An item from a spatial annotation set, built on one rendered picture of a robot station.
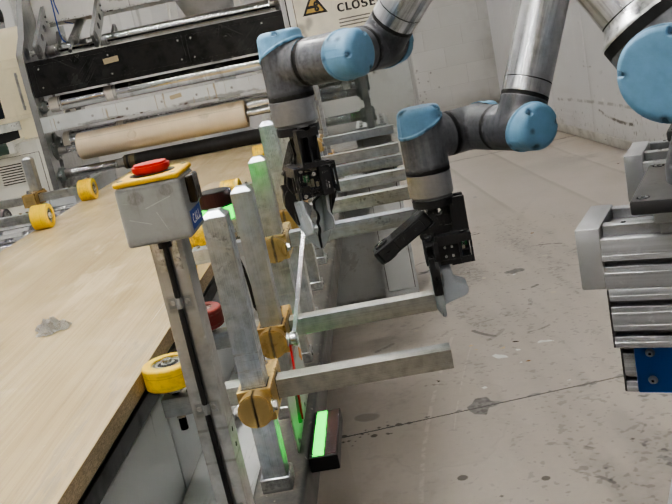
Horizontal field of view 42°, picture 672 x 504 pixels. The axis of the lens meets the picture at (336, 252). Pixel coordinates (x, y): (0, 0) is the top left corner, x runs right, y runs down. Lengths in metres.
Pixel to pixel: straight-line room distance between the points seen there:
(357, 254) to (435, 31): 6.43
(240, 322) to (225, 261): 0.09
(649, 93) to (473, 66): 9.44
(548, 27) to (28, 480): 0.97
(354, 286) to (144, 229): 3.38
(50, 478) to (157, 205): 0.36
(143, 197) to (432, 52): 9.55
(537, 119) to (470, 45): 9.12
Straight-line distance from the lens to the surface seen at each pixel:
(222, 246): 1.20
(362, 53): 1.34
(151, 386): 1.31
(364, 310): 1.52
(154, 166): 0.92
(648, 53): 1.07
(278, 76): 1.40
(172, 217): 0.91
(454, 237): 1.47
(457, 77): 10.46
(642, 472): 2.63
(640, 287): 1.28
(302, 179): 1.42
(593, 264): 1.28
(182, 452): 1.59
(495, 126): 1.41
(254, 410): 1.25
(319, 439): 1.44
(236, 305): 1.22
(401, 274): 4.12
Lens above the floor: 1.32
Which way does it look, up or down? 14 degrees down
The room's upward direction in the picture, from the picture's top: 12 degrees counter-clockwise
